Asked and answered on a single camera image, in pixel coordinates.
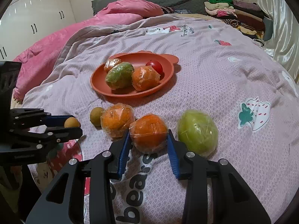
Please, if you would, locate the pile of folded clothes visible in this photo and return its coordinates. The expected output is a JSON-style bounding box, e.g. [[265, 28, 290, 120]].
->
[[204, 0, 267, 40]]

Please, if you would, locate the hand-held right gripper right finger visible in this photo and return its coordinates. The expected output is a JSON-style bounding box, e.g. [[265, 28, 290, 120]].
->
[[167, 129, 272, 224]]

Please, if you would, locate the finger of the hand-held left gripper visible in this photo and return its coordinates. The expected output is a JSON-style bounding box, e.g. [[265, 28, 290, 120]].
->
[[10, 127, 84, 152], [10, 108, 74, 131]]

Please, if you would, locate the small brown round fruit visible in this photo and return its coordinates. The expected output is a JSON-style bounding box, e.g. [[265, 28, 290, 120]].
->
[[64, 117, 81, 129], [90, 107, 105, 127]]

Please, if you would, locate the cream satin curtain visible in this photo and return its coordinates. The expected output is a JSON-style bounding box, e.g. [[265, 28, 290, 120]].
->
[[256, 0, 299, 84]]

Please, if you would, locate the plastic-wrapped orange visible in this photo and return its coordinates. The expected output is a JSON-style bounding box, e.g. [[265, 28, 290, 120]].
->
[[104, 58, 122, 73], [129, 113, 169, 154], [100, 104, 136, 139], [131, 65, 161, 92]]

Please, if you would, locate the plastic-wrapped green fruit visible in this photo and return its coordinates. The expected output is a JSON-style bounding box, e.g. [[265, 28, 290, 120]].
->
[[177, 110, 219, 157], [105, 62, 135, 90]]

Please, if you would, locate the orange plastic plate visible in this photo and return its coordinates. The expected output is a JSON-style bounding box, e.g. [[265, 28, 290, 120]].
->
[[90, 50, 180, 98]]

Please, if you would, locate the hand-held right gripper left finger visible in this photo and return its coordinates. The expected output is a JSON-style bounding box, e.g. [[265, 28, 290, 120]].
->
[[25, 129, 133, 224]]

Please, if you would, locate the pink duvet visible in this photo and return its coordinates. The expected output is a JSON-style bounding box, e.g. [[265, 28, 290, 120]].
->
[[13, 0, 164, 101]]

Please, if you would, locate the red tomato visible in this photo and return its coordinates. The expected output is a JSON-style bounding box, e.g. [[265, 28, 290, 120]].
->
[[146, 60, 163, 74]]

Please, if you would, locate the white wardrobe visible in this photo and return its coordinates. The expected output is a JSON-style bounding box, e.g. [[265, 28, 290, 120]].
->
[[0, 0, 76, 61]]

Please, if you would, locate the beige bed sheet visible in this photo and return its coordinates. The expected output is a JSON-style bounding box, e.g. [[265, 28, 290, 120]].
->
[[173, 13, 220, 21]]

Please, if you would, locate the grey-blue pillow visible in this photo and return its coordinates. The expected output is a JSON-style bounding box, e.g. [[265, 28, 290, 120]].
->
[[264, 18, 274, 40]]

